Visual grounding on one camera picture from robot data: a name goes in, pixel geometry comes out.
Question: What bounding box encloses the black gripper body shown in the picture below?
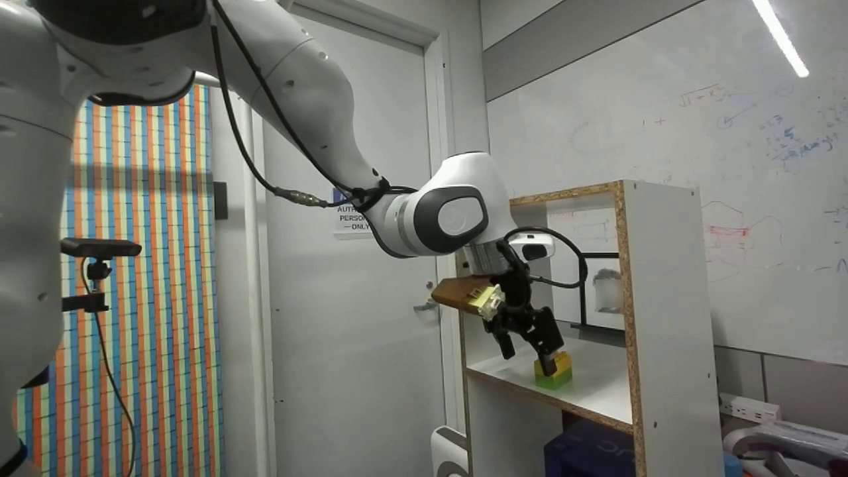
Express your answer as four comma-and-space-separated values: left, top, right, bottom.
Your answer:
484, 258, 547, 339

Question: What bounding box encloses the green lego brick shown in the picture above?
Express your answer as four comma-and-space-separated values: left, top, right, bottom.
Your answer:
529, 357, 576, 393

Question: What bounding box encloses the white shelf with wood edges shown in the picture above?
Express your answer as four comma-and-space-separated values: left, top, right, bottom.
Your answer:
455, 178, 729, 477

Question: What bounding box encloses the pale yellow foam piece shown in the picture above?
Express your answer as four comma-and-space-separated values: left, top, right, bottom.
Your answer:
472, 284, 508, 326

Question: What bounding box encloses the brown wrist-mounted block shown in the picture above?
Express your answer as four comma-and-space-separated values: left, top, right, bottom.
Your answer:
430, 274, 499, 316

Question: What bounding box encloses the black framed portrait picture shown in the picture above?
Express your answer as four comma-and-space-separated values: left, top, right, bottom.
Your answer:
577, 253, 629, 333

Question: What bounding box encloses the dark blue box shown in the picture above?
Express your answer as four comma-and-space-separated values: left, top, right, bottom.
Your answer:
543, 421, 638, 477

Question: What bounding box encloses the white rounded device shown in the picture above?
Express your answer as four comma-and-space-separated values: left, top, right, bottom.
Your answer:
430, 424, 475, 477

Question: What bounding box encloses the white door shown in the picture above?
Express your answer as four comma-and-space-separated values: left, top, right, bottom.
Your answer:
262, 6, 463, 477

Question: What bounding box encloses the paper sign on door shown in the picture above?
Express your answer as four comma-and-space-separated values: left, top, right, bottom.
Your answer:
332, 188, 378, 242

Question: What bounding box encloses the small white box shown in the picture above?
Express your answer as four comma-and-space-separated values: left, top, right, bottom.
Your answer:
717, 393, 784, 426

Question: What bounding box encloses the white curved plastic part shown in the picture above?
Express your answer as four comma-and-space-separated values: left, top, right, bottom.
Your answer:
721, 420, 848, 477

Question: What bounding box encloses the whiteboard with writing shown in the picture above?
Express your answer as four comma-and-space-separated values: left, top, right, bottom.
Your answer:
483, 0, 848, 372

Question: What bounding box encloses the colourful striped panel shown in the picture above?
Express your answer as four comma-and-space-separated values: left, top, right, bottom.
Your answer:
13, 79, 222, 477

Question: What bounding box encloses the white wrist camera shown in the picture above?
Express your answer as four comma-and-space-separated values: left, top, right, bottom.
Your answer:
508, 237, 557, 266

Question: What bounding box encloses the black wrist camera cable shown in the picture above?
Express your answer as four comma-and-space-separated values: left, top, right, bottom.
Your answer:
500, 226, 590, 291

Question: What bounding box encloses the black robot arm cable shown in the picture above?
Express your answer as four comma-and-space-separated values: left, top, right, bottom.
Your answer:
207, 0, 418, 212

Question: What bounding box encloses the thin black stand camera cable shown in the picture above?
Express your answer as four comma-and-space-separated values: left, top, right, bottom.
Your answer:
83, 261, 144, 477

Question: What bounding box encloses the black camera on stand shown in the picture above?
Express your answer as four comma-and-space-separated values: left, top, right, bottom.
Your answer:
59, 234, 146, 319

